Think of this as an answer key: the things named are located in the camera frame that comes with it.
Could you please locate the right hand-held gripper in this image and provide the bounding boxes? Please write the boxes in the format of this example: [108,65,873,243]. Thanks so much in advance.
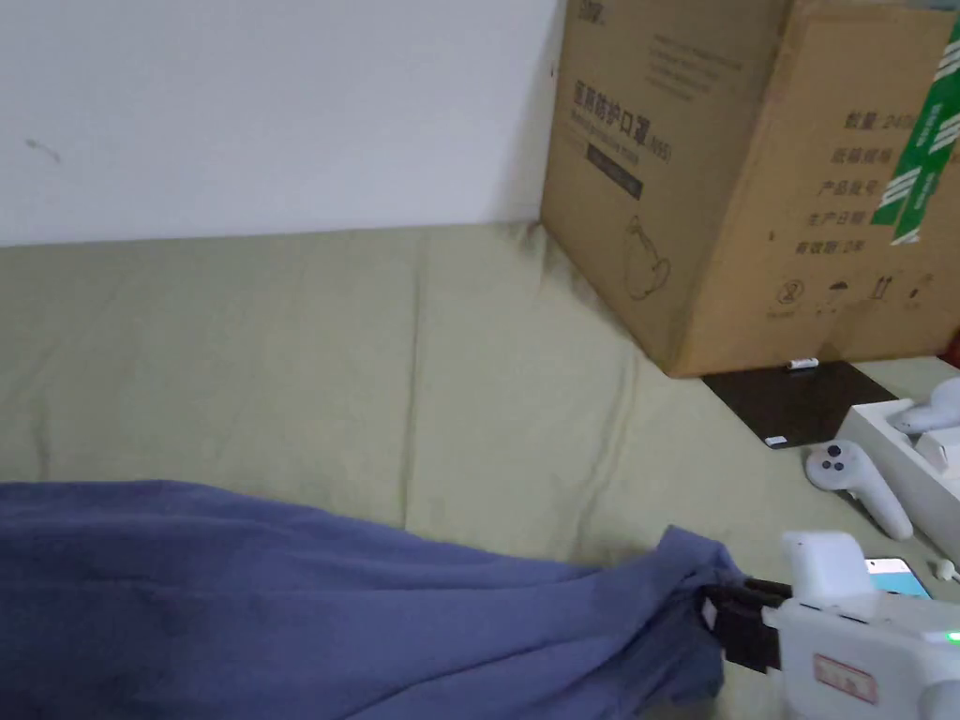
[698,530,960,720]

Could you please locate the dark blue shirt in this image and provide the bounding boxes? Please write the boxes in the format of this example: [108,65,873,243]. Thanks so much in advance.
[0,479,753,720]

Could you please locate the smartphone with lit screen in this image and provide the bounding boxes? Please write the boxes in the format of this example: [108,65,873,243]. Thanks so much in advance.
[862,556,935,601]

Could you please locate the white hand controller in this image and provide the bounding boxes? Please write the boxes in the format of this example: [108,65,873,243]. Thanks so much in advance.
[804,441,915,541]
[893,375,960,434]

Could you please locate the flat black board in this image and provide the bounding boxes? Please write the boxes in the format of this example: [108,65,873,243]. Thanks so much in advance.
[700,361,900,450]

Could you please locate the open white box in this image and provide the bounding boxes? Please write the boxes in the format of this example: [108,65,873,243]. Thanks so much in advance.
[833,398,960,543]

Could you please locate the large brown cardboard carton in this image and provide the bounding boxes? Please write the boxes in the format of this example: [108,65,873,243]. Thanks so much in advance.
[541,0,960,380]

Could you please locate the bed with pale green sheet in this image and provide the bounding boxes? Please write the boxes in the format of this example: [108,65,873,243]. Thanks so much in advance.
[0,218,960,720]

